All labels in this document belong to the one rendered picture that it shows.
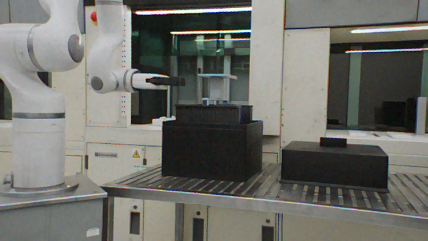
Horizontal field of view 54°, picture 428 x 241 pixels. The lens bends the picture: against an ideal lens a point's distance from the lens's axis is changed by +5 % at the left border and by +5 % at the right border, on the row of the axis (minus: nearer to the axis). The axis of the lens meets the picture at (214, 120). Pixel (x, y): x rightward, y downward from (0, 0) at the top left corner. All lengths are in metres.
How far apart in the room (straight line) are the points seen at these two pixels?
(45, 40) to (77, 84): 0.87
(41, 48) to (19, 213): 0.39
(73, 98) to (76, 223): 0.95
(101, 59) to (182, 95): 1.32
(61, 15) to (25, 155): 0.36
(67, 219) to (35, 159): 0.17
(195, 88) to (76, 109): 0.95
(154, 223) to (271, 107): 0.72
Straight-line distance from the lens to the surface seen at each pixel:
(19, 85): 1.13
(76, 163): 1.96
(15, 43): 1.13
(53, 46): 1.08
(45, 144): 1.11
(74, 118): 1.95
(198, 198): 1.06
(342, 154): 1.20
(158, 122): 1.96
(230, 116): 1.22
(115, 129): 1.84
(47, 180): 1.13
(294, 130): 1.60
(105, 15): 1.46
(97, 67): 1.41
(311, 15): 1.62
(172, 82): 1.37
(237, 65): 2.57
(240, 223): 1.71
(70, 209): 1.08
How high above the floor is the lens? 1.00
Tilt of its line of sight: 3 degrees down
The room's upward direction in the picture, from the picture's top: 1 degrees clockwise
